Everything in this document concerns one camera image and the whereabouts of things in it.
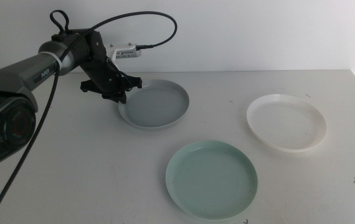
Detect grey shallow bowl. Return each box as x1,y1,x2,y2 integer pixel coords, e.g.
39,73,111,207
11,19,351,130
118,78,190,130

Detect pale green shallow bowl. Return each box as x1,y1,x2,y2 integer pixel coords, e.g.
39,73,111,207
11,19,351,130
165,139,258,221

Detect white shallow bowl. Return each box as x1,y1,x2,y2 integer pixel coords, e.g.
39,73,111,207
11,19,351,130
246,93,327,153

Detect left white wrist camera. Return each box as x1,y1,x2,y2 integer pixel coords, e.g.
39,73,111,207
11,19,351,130
104,42,142,72

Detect left black braided cable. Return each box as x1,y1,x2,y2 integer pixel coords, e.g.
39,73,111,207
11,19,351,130
0,9,178,224

